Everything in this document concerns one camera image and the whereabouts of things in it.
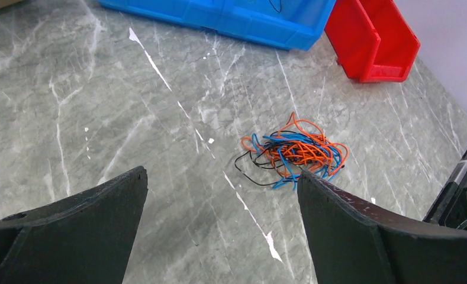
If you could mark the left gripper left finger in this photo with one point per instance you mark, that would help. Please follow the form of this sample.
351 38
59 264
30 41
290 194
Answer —
84 238

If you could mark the blue double plastic bin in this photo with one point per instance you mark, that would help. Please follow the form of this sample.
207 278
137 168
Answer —
286 25

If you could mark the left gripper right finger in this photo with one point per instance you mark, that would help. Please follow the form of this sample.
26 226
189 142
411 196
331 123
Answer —
354 241

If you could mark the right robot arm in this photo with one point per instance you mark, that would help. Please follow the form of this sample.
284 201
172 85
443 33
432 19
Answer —
450 207

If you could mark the red plastic bin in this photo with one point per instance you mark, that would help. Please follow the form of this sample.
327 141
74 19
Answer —
372 40

